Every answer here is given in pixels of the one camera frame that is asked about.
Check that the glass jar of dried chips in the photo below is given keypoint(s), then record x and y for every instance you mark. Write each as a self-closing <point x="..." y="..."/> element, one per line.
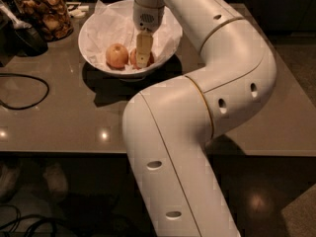
<point x="50" y="17"/>

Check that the white ceramic bowl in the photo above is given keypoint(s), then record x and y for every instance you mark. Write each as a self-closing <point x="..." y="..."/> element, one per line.
<point x="95" y="33"/>

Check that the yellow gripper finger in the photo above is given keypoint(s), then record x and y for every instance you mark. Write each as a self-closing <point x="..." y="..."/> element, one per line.
<point x="144" y="43"/>

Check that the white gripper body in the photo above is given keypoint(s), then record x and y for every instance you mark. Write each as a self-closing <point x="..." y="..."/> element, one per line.
<point x="147" y="17"/>

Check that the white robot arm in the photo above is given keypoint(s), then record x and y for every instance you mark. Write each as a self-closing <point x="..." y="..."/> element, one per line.
<point x="166" y="125"/>

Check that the white left shoe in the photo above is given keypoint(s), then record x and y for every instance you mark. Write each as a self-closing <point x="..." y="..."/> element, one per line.
<point x="9" y="175"/>

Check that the small white items on table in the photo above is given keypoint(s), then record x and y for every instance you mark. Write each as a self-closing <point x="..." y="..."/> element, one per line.
<point x="77" y="11"/>

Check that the silver handle tool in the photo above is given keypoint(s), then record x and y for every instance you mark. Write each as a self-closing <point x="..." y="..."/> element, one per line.
<point x="17" y="23"/>

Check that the white crumpled paper liner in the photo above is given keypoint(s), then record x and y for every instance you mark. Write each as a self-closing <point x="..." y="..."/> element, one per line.
<point x="112" y="27"/>

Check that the white shoe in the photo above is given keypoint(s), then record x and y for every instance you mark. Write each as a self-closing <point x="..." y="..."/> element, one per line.
<point x="9" y="175"/>
<point x="56" y="181"/>

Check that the white right shoe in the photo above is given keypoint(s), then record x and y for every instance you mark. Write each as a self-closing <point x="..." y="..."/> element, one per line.
<point x="56" y="181"/>

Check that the black round device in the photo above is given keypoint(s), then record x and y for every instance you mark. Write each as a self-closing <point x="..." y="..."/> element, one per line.
<point x="30" y="42"/>

